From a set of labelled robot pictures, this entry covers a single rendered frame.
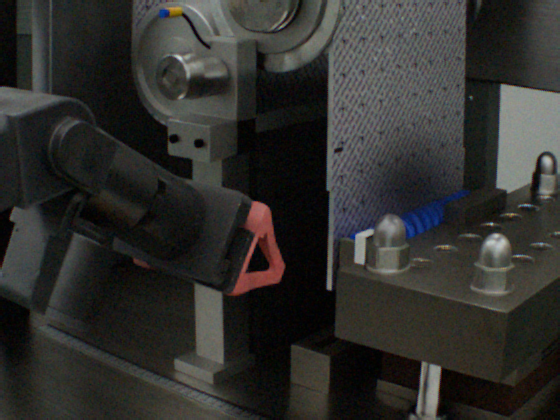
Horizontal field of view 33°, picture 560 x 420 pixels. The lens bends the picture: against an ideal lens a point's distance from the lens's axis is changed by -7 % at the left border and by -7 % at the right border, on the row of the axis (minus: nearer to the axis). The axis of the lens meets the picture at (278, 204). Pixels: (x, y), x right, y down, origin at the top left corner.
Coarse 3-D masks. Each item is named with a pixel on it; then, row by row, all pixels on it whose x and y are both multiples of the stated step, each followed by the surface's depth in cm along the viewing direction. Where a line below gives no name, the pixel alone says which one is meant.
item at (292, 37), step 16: (224, 0) 86; (304, 0) 81; (320, 0) 80; (224, 16) 87; (304, 16) 81; (320, 16) 81; (240, 32) 86; (272, 32) 84; (288, 32) 83; (304, 32) 82; (256, 48) 85; (272, 48) 84; (288, 48) 83
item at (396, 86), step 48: (384, 0) 86; (432, 0) 93; (336, 48) 82; (384, 48) 87; (432, 48) 94; (336, 96) 83; (384, 96) 89; (432, 96) 96; (336, 144) 84; (384, 144) 90; (432, 144) 97
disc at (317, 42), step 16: (336, 0) 80; (336, 16) 80; (224, 32) 88; (320, 32) 81; (304, 48) 83; (320, 48) 82; (256, 64) 86; (272, 64) 85; (288, 64) 84; (304, 64) 83
